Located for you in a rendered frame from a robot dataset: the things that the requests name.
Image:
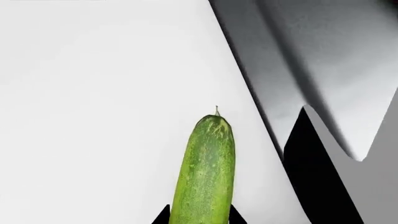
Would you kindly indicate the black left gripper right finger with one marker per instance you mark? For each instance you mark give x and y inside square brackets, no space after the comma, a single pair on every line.
[235,218]

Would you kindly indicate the green cucumber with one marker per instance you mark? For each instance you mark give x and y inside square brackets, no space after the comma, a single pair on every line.
[205,175]

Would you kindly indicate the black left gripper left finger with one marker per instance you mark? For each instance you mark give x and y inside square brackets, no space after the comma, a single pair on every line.
[163,218]

